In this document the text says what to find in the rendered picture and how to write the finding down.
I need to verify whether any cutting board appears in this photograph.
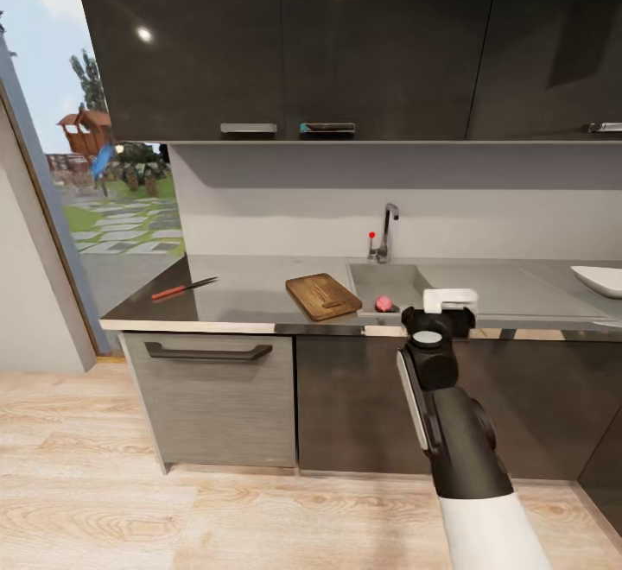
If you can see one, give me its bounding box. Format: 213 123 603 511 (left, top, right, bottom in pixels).
285 273 363 320

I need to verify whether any vidalia onion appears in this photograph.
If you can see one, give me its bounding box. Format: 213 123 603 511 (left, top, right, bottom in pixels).
375 296 392 312

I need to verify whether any bowl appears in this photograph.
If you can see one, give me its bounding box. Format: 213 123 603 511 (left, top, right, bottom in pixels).
571 266 622 301

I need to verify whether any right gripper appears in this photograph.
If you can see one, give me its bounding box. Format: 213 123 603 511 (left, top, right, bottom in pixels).
401 307 476 340

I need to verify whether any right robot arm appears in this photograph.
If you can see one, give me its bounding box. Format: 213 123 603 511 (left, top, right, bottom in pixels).
397 288 552 570

